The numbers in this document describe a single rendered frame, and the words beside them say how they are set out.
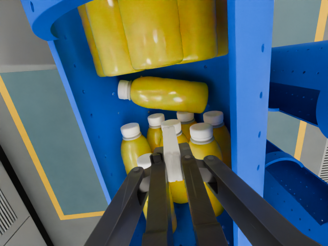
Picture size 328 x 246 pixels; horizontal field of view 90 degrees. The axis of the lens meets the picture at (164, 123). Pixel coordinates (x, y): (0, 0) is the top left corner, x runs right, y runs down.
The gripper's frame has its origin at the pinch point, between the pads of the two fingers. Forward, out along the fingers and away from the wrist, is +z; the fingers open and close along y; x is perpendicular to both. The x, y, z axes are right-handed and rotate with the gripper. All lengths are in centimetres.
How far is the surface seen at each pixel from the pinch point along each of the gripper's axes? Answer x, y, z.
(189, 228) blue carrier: -25.1, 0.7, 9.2
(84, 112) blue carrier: 3.7, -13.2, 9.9
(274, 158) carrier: -48, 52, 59
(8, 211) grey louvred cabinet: -91, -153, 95
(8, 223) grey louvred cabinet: -100, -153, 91
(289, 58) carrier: 3, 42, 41
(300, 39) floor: 8, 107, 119
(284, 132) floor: -69, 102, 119
